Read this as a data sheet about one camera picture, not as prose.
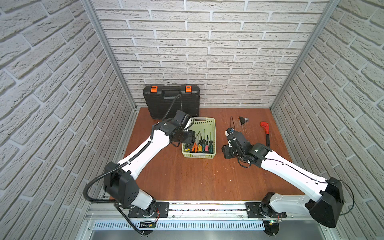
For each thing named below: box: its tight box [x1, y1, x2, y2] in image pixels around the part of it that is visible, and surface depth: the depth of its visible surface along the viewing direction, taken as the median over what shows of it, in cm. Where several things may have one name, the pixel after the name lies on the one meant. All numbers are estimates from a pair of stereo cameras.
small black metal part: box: [238, 116, 249, 125], surface depth 112 cm
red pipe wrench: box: [260, 121, 270, 148], surface depth 108 cm
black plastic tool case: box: [143, 85, 200, 120], surface depth 94 cm
